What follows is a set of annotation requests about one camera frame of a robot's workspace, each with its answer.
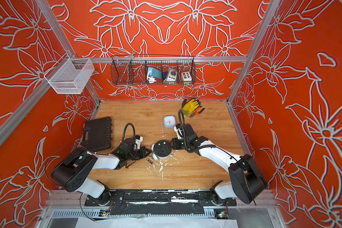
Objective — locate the clear plastic wall bin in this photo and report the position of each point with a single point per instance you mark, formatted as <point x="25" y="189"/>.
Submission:
<point x="69" y="77"/>

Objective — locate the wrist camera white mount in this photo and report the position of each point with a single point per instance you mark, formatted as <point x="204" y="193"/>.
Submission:
<point x="138" y="140"/>
<point x="178" y="131"/>

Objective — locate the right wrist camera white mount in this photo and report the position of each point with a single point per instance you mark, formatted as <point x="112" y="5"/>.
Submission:
<point x="178" y="131"/>

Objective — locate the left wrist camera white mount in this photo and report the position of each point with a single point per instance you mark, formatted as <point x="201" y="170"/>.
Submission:
<point x="138" y="140"/>

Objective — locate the yellow work glove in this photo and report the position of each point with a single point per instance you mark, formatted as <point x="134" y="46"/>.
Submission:
<point x="188" y="106"/>

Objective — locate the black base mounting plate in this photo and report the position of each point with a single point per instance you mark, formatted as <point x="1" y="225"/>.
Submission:
<point x="162" y="203"/>

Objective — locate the orange handled pliers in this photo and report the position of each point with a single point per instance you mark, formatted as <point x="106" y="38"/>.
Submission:
<point x="197" y="111"/>

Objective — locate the black wire wall basket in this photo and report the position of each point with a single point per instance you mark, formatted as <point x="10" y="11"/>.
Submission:
<point x="132" y="69"/>

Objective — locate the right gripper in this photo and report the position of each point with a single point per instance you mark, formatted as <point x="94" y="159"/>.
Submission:
<point x="175" y="146"/>

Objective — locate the white twin-bell alarm clock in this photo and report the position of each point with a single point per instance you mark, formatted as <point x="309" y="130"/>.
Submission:
<point x="161" y="150"/>

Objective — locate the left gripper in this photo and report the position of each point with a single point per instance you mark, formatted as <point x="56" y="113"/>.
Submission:
<point x="142" y="150"/>

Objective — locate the blue white item in basket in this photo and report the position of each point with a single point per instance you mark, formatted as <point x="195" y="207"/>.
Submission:
<point x="153" y="75"/>

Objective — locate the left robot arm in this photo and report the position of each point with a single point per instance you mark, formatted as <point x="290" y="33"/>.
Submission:
<point x="72" y="173"/>

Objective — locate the white grey device in basket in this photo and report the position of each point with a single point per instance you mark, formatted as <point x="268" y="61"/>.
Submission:
<point x="170" y="76"/>

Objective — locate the black plastic tool case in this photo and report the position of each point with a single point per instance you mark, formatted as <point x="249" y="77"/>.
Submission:
<point x="98" y="134"/>

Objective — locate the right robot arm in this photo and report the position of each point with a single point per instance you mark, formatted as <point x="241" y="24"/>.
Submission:
<point x="246" y="179"/>

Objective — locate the light blue square alarm clock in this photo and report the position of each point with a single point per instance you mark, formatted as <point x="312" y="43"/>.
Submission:
<point x="169" y="122"/>

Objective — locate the white button box in basket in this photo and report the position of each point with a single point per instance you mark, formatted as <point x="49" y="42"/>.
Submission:
<point x="186" y="77"/>

